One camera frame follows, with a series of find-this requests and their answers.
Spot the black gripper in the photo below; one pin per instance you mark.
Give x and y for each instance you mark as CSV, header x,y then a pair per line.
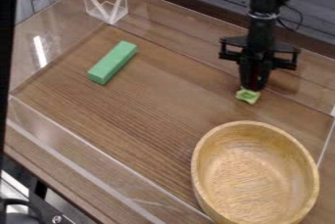
x,y
279,52

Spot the red plush strawberry toy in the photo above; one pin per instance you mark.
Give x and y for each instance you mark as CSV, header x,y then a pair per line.
x,y
247,95

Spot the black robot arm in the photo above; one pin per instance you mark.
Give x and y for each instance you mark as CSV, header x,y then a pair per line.
x,y
264,13

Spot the green rectangular block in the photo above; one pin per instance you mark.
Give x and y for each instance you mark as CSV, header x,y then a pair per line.
x,y
113,61

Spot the wooden bowl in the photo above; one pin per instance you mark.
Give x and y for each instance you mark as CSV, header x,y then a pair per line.
x,y
253,175

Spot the clear acrylic tray enclosure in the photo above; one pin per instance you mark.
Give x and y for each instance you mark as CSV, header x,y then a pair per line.
x,y
111,144

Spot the clear acrylic corner bracket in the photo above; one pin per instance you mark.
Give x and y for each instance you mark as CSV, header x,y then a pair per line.
x,y
106,11

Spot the black metal table frame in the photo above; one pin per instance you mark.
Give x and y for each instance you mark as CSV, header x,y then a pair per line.
x,y
36,203

